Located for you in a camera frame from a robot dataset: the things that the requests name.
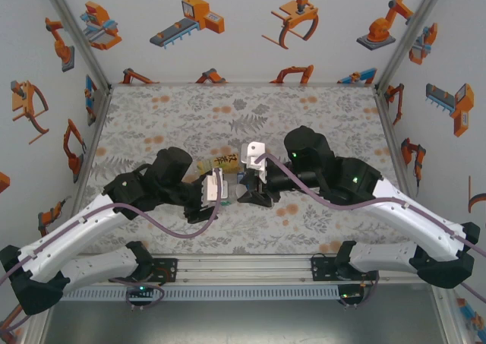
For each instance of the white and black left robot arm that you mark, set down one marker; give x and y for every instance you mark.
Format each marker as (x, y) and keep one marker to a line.
(76, 230)

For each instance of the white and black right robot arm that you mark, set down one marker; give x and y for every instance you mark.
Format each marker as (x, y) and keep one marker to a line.
(414, 215)

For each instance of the floral patterned table cover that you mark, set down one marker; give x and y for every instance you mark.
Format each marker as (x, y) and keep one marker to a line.
(228, 112)

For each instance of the small green-lit circuit board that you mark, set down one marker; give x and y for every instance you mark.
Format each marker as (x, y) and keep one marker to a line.
(140, 289)
(351, 294)

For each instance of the aluminium table edge rail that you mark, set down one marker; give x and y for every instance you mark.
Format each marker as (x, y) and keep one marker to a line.
(243, 268)

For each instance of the aluminium side rail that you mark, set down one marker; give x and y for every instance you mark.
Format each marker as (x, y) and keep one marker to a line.
(93, 142)
(395, 150)

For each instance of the aluminium frame post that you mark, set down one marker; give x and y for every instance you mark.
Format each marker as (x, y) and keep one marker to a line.
(76, 32)
(414, 29)

